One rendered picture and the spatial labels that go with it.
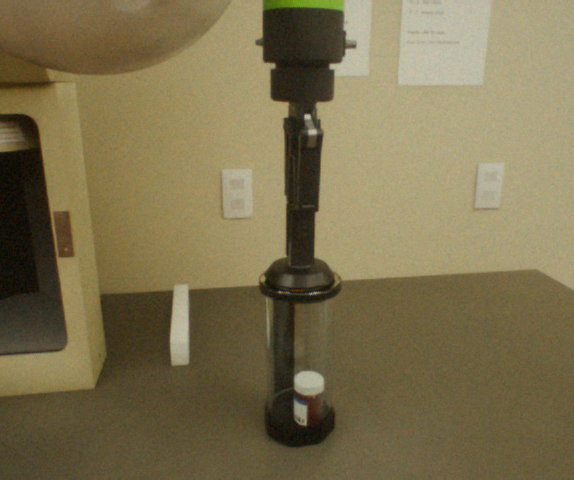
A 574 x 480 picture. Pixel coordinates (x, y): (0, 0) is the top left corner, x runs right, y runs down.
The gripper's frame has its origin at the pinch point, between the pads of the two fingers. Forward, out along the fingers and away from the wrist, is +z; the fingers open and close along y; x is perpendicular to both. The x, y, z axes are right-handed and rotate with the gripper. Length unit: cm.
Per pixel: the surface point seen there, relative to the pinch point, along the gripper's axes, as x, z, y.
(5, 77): 36.0, -18.8, 10.9
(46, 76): 31.1, -19.0, 11.1
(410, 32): -35, -29, 57
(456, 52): -47, -25, 56
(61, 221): 32.3, 0.9, 13.8
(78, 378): 32.7, 26.7, 13.8
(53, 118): 31.7, -13.5, 14.0
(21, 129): 38.0, -11.5, 20.3
